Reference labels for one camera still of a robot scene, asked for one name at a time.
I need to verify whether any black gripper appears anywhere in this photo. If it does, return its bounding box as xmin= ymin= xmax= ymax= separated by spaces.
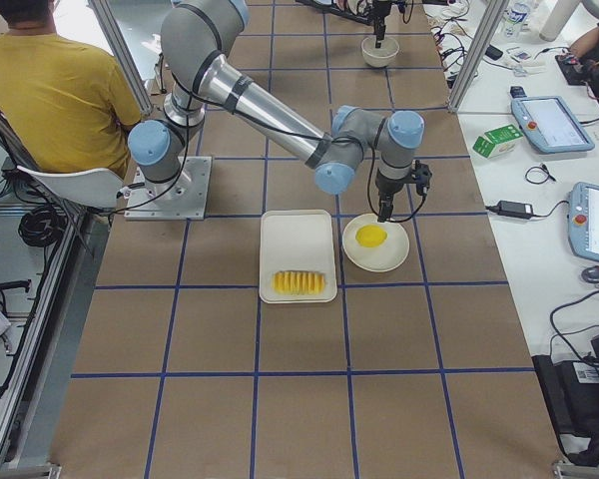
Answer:
xmin=375 ymin=177 xmax=404 ymax=223
xmin=371 ymin=0 xmax=392 ymax=48

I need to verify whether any white ceramic bowl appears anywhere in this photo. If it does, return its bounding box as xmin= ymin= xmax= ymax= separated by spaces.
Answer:
xmin=361 ymin=36 xmax=400 ymax=68

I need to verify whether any yellow lemon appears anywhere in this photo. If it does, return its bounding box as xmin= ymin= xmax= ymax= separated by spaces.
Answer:
xmin=355 ymin=225 xmax=388 ymax=248

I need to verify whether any cream round plate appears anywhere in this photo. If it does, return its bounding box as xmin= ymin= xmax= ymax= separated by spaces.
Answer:
xmin=342 ymin=214 xmax=410 ymax=272

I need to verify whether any cream rectangular tray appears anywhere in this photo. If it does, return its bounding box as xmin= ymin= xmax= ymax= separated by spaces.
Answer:
xmin=259 ymin=210 xmax=337 ymax=304

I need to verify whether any black power adapter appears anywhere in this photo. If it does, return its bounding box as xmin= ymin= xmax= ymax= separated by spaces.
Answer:
xmin=497 ymin=201 xmax=534 ymax=220

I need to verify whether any green white carton box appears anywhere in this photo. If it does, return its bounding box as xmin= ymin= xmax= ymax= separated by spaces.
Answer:
xmin=472 ymin=124 xmax=523 ymax=159

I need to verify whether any blue teach pendant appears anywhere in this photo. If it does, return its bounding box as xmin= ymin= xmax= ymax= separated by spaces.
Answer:
xmin=510 ymin=96 xmax=595 ymax=154
xmin=567 ymin=182 xmax=599 ymax=261

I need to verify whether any white chair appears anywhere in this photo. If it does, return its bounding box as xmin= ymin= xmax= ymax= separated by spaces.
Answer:
xmin=17 ymin=166 xmax=123 ymax=210

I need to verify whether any person in yellow shirt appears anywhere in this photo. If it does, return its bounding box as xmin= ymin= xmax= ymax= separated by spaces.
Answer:
xmin=0 ymin=1 xmax=142 ymax=177

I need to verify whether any aluminium frame post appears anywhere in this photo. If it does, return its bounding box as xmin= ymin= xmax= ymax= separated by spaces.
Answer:
xmin=448 ymin=0 xmax=507 ymax=113

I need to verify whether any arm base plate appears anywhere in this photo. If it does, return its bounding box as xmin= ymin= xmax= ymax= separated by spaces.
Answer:
xmin=124 ymin=156 xmax=213 ymax=221

